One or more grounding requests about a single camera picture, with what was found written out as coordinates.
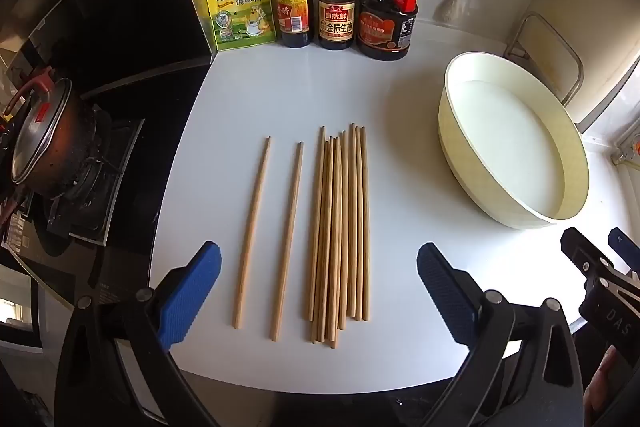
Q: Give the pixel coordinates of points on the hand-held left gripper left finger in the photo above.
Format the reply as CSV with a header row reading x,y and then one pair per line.
x,y
192,292

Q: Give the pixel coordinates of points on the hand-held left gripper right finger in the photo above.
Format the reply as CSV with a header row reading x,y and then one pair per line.
x,y
442,287

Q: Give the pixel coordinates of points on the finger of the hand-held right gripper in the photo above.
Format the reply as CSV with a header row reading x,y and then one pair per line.
x,y
625,249
585,257

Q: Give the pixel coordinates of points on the slim bamboo chopstick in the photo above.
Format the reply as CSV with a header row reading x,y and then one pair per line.
x,y
287,242
252,232

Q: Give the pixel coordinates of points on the pile of wooden chopsticks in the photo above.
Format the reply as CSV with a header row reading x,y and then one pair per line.
x,y
340,232

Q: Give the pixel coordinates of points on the cream oval basin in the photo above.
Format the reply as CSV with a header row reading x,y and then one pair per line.
x,y
505,132

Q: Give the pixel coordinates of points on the person's right hand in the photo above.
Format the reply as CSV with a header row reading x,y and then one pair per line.
x,y
602,387

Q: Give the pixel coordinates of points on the gas pipe valve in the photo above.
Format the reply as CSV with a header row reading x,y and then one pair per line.
x,y
631,150

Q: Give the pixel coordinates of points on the black gas stove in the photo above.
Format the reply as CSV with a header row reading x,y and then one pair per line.
x,y
100,192

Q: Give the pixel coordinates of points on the metal tube rack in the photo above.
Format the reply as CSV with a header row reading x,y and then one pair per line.
x,y
578,74

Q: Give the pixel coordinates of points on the dark cooking pot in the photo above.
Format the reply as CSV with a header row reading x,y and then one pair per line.
x,y
80,147

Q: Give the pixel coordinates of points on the metal pot lid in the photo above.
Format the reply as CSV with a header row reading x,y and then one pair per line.
x,y
40,132

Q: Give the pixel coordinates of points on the yellow seasoning pouch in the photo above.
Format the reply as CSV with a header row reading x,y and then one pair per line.
x,y
240,12

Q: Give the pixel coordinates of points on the black range hood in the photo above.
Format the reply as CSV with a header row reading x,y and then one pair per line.
x,y
125,7

